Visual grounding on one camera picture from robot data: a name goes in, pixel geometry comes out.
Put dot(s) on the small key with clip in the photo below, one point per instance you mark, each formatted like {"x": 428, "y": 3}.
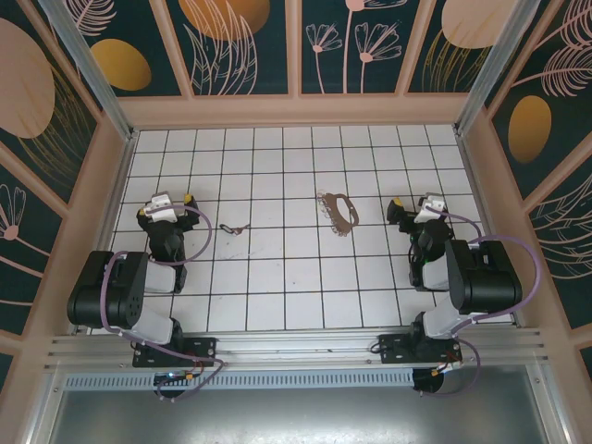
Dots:
{"x": 238, "y": 230}

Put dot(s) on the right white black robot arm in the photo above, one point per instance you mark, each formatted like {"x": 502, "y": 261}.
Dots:
{"x": 490, "y": 282}

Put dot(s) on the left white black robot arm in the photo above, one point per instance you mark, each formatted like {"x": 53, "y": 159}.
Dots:
{"x": 115, "y": 287}

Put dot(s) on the small circuit board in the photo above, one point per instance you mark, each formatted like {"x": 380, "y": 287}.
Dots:
{"x": 173, "y": 377}

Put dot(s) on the grey metal sheet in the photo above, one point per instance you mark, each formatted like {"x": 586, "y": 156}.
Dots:
{"x": 296, "y": 416}

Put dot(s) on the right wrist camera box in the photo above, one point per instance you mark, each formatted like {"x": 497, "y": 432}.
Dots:
{"x": 427, "y": 210}

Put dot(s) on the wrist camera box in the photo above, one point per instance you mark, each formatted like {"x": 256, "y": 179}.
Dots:
{"x": 159, "y": 210}
{"x": 427, "y": 210}

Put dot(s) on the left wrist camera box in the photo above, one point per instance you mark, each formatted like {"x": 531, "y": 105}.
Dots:
{"x": 159, "y": 210}

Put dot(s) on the aluminium side rail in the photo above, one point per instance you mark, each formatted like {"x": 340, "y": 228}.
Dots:
{"x": 483, "y": 217}
{"x": 113, "y": 217}

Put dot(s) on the aluminium frame post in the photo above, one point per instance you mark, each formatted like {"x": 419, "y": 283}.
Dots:
{"x": 490, "y": 65}
{"x": 97, "y": 78}

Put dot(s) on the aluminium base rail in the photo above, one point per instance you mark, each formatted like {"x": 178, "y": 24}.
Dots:
{"x": 296, "y": 344}

